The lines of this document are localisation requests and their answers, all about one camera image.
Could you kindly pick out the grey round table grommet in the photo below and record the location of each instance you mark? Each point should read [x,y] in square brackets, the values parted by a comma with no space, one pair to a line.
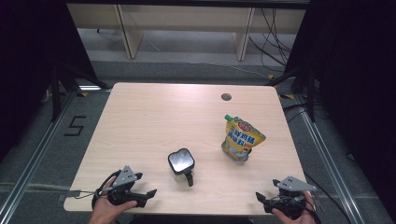
[226,96]

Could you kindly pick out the black metal stand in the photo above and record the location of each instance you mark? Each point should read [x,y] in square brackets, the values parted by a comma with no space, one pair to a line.
[311,93]
[56,93]

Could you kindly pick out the yellow black floor tape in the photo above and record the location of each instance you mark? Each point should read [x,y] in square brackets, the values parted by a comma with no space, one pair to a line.
[287,96]
[83,94]

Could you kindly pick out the grey tape piece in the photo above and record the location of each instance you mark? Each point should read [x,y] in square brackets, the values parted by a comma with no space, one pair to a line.
[73,193]

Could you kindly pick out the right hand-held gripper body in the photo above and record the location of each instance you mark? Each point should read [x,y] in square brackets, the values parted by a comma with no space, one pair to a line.
[294,184]

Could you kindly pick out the person's right hand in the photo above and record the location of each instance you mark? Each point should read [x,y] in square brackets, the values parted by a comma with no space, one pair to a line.
[299,220]

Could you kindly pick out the black curtain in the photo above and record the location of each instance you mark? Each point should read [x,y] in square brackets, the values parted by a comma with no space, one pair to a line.
[358,77]
[28,62]

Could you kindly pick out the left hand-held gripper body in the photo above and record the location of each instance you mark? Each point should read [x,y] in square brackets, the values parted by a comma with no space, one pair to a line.
[124,177]

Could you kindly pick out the yellow spouted seasoning pouch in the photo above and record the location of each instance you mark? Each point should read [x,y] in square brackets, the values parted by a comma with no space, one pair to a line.
[241,140]

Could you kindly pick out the beige wooden shelf unit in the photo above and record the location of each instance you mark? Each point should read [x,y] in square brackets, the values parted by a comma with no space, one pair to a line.
[130,34]

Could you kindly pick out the aluminium floor rail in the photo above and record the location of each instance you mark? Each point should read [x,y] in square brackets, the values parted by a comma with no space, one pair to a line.
[37,149]
[327,155]

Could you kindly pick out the person's left hand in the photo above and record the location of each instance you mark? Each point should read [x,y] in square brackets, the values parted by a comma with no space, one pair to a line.
[104,211]

